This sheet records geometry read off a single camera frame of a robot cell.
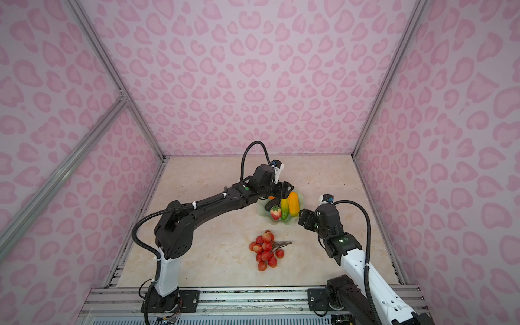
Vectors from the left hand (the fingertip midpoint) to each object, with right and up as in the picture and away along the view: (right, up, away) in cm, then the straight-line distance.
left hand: (290, 182), depth 85 cm
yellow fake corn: (+3, -10, +7) cm, 13 cm away
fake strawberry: (-6, -14, +5) cm, 16 cm away
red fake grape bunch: (-10, -27, -5) cm, 29 cm away
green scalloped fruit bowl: (+1, -17, +5) cm, 18 cm away
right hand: (+6, -12, -4) cm, 14 cm away
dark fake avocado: (-6, -10, +10) cm, 15 cm away
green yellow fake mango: (-2, -12, +7) cm, 15 cm away
